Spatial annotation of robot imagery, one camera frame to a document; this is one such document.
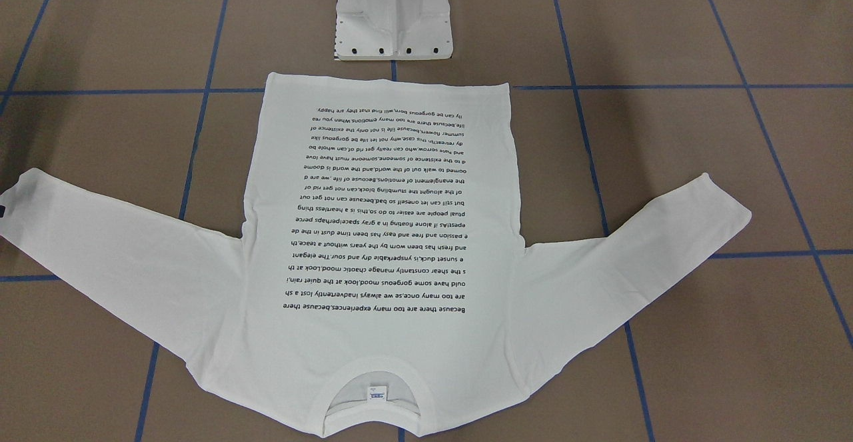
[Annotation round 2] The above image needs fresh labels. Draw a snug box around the white long-sleeve printed shirt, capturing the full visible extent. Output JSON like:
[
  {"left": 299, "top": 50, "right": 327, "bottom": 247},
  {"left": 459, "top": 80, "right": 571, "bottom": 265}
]
[{"left": 2, "top": 73, "right": 750, "bottom": 437}]

